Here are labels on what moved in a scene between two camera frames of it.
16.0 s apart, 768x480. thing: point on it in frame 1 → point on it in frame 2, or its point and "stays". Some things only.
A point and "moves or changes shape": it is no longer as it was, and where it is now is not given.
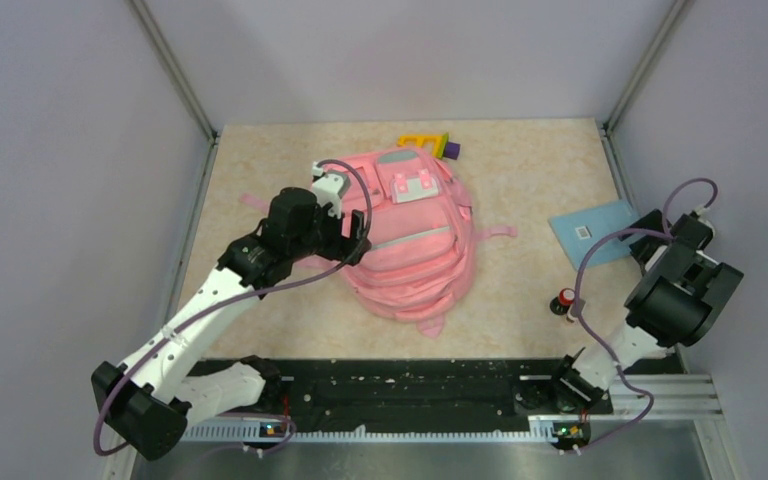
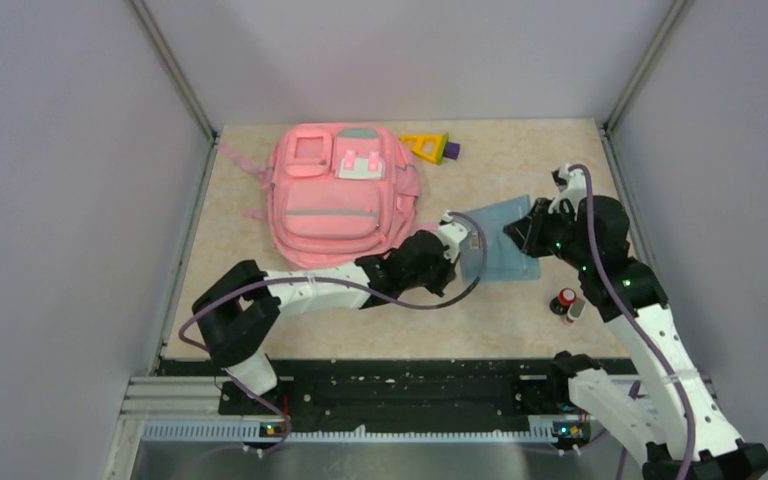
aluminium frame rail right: x=612 y=146 stays
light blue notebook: x=578 y=232 moves or changes shape
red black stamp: x=560 y=304 stays
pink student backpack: x=422 y=241 moves or changes shape
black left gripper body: x=325 y=237 → x=433 y=277
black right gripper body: x=638 y=247 → x=554 y=233
